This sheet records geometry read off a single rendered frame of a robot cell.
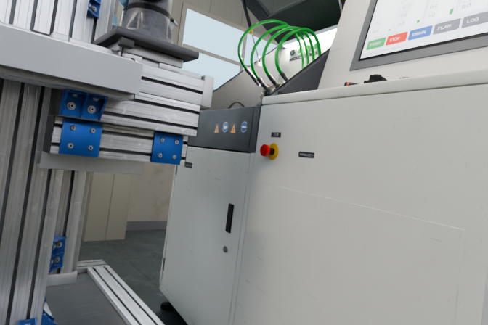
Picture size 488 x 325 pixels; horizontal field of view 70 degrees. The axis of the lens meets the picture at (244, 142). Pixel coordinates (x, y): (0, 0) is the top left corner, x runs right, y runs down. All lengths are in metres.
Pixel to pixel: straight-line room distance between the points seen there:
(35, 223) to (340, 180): 0.80
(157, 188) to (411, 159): 2.76
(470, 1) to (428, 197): 0.59
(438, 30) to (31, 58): 0.98
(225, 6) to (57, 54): 3.15
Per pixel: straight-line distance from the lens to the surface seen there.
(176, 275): 1.69
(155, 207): 3.33
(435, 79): 0.76
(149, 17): 0.99
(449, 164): 0.72
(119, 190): 2.88
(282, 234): 1.02
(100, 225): 2.90
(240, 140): 1.23
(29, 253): 1.12
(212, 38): 3.62
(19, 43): 0.76
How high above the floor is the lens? 0.78
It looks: 2 degrees up
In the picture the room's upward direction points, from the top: 7 degrees clockwise
